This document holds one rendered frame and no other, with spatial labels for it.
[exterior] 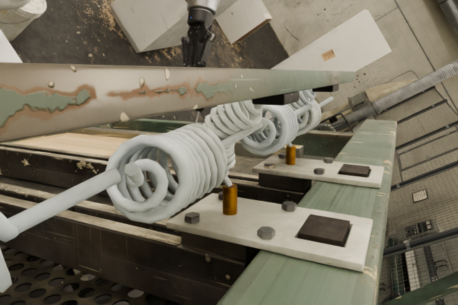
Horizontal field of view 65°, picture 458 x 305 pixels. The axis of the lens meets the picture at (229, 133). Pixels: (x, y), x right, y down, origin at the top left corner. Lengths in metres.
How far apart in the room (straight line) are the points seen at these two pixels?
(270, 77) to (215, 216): 0.18
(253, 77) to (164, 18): 3.43
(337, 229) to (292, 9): 8.91
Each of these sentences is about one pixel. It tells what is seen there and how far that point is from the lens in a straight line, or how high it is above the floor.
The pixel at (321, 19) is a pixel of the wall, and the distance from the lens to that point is 9.10.
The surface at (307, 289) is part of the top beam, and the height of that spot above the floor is 1.92.
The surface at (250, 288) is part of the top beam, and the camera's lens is 0.29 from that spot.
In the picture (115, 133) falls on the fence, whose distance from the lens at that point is 1.41.
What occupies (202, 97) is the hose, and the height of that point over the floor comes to 1.97.
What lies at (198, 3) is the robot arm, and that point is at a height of 1.68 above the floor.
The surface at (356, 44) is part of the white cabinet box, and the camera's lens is 4.66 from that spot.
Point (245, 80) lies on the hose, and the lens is 0.22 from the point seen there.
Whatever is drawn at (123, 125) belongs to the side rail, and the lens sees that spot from 1.70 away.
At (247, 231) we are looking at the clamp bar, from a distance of 0.35.
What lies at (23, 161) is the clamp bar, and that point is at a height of 1.25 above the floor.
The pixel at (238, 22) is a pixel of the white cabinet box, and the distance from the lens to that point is 6.15.
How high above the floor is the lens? 2.05
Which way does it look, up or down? 27 degrees down
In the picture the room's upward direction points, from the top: 60 degrees clockwise
